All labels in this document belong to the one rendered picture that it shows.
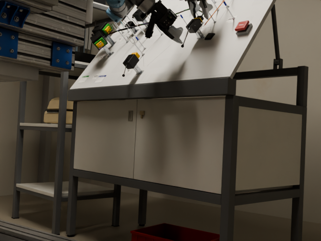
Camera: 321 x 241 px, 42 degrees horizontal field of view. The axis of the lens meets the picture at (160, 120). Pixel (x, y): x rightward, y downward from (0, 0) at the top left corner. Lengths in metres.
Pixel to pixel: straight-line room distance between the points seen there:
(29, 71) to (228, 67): 0.77
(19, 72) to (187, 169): 0.80
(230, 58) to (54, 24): 0.72
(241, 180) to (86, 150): 1.02
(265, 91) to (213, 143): 2.01
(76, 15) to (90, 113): 0.96
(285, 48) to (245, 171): 2.07
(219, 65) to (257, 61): 2.01
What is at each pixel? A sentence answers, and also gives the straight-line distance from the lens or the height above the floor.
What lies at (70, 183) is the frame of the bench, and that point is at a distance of 2.58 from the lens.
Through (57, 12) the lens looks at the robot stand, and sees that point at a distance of 1.52.
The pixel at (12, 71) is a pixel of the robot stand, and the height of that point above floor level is 0.82.
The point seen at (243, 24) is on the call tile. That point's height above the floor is 1.11.
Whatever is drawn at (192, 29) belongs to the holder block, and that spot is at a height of 1.12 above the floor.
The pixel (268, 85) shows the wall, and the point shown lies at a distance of 3.71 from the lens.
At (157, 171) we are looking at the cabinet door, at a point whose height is 0.46.
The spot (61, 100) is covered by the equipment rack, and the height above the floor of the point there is 0.80.
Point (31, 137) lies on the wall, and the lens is 4.27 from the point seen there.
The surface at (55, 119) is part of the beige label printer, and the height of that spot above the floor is 0.69.
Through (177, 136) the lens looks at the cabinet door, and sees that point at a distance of 1.89.
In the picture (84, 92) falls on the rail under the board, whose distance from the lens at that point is 2.42.
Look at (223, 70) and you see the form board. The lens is 1.74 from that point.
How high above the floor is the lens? 0.63
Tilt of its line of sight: 2 degrees up
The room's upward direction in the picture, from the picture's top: 3 degrees clockwise
